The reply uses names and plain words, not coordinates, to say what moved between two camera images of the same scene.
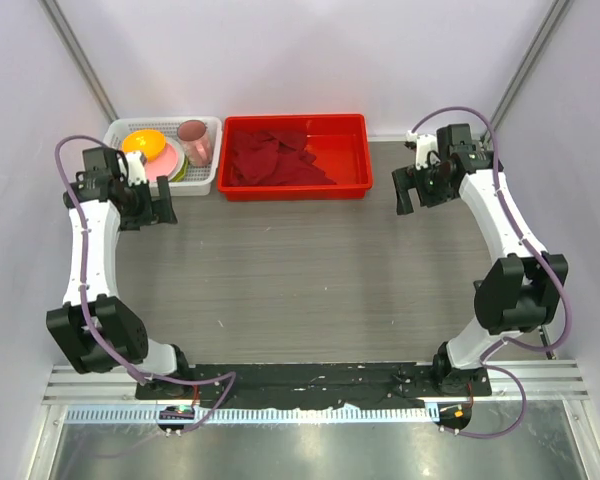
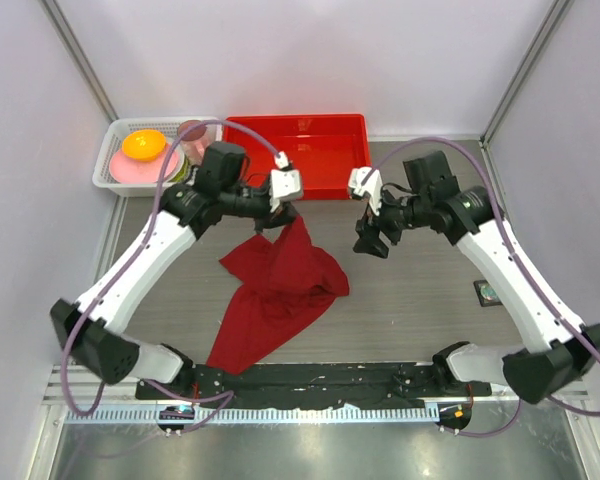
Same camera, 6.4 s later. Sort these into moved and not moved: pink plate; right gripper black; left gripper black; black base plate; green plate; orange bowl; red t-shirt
Moved: left gripper black; red t-shirt; right gripper black
Not moved: orange bowl; black base plate; pink plate; green plate
